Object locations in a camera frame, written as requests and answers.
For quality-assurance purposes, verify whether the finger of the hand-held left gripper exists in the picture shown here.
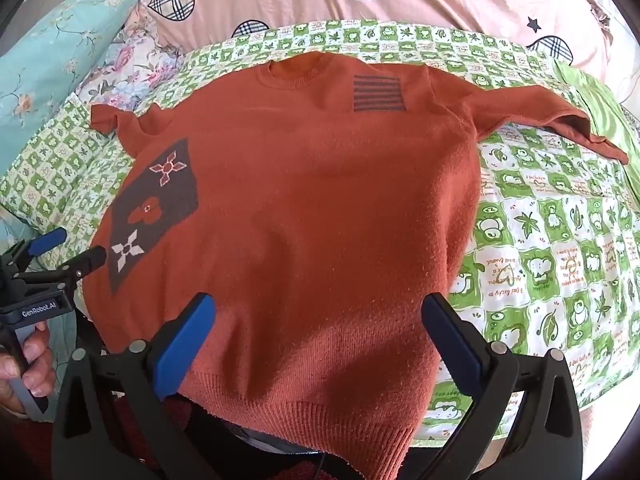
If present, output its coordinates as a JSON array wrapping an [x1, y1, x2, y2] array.
[[25, 227, 68, 261], [14, 245, 108, 286]]

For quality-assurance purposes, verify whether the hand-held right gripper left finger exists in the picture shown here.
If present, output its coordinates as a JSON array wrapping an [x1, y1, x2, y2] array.
[[51, 292, 217, 480]]

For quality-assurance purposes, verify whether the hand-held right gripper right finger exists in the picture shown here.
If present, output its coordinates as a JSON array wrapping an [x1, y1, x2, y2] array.
[[421, 293, 586, 480]]

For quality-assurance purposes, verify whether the orange knit sweater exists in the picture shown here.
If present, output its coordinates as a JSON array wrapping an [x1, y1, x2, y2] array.
[[82, 51, 630, 480]]

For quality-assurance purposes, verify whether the person's left hand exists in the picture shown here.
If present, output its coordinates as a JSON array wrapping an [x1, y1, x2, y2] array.
[[0, 321, 57, 413]]

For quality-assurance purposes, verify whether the green checkered printed blanket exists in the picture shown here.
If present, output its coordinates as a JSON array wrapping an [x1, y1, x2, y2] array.
[[0, 19, 640, 447]]

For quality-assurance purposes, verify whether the teal floral pillow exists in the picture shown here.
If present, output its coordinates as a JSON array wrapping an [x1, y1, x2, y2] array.
[[0, 0, 163, 171]]

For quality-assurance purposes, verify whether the pink floral pillow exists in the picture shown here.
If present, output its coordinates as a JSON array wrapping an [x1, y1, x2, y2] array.
[[75, 0, 193, 118]]

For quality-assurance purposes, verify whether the pink heart print quilt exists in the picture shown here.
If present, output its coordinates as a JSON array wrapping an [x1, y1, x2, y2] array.
[[140, 0, 640, 106]]

